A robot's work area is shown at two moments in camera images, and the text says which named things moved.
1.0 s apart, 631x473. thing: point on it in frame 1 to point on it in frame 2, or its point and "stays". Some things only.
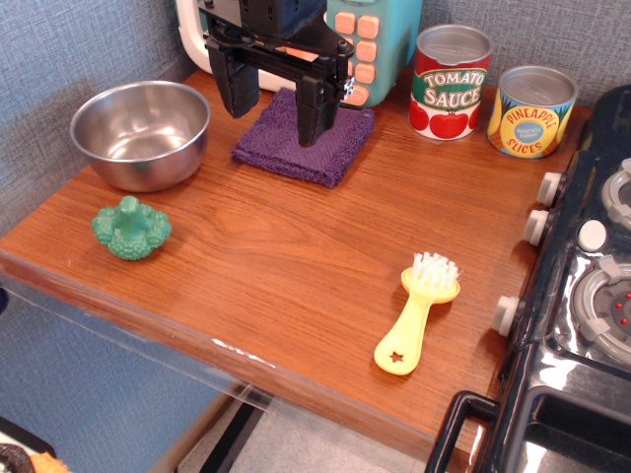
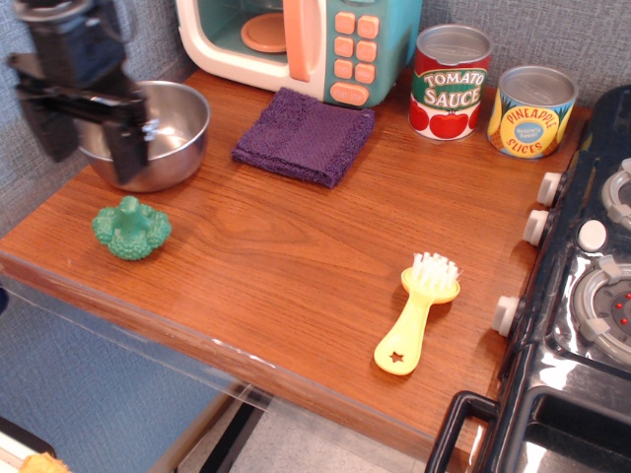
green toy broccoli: (132, 231) stays
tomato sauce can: (450, 81) stays
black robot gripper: (287, 36) to (77, 67)
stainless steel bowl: (142, 136) stays
